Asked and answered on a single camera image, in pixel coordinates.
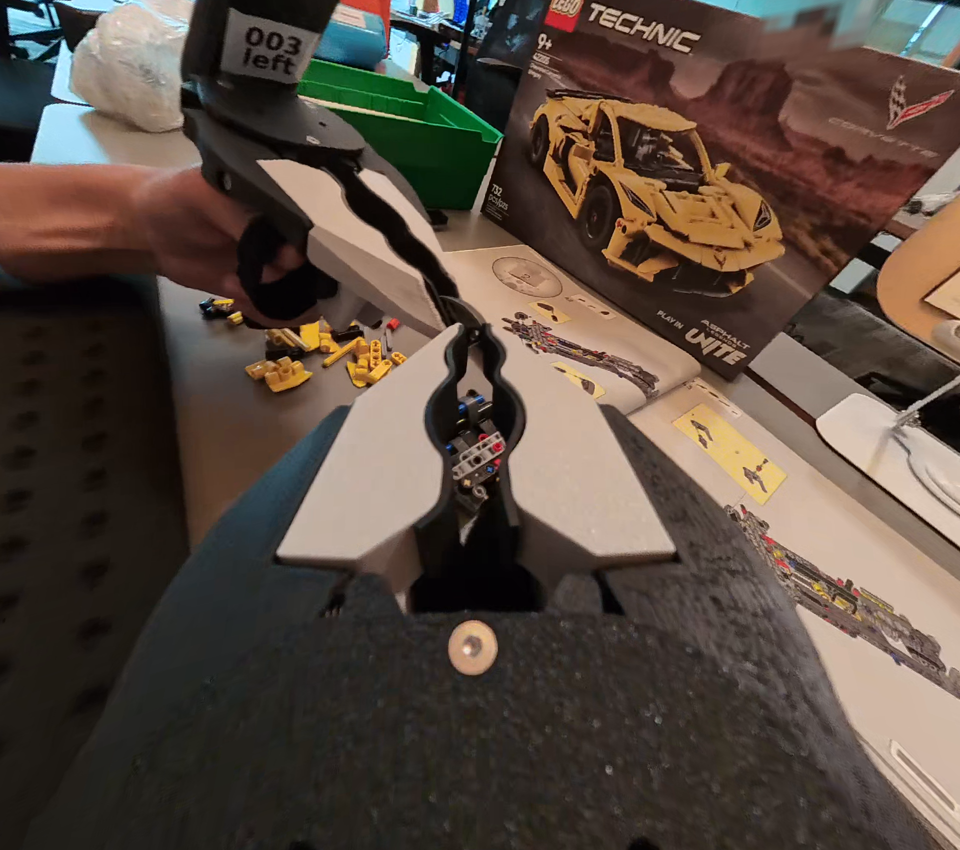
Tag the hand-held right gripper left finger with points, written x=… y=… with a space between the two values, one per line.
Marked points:
x=360 y=483

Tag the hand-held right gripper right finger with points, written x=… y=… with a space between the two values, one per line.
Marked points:
x=592 y=483

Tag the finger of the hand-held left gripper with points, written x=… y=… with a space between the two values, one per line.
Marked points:
x=405 y=220
x=337 y=228

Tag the lego chassis assembly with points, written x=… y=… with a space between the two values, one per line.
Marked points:
x=476 y=453

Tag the pile of yellow black lego pieces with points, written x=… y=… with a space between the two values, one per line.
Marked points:
x=352 y=363

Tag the person's left forearm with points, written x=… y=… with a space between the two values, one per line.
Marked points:
x=67 y=220

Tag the lego instruction booklet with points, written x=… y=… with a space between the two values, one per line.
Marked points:
x=862 y=565

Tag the lego set box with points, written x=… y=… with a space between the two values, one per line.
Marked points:
x=750 y=115

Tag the person's left hand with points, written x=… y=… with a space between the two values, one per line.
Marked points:
x=195 y=228

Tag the green plastic bin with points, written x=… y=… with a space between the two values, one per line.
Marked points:
x=420 y=130

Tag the blue wrapped package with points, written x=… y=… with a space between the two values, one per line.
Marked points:
x=349 y=40

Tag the black mesh chair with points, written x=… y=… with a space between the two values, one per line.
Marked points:
x=30 y=3
x=525 y=3

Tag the white rounded board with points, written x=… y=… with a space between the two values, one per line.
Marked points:
x=855 y=438

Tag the black perforated pad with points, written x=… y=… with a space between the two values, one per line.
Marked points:
x=75 y=490

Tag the white printed notice sheet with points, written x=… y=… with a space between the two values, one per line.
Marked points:
x=946 y=299

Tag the white stand bracket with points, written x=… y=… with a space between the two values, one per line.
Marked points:
x=930 y=415

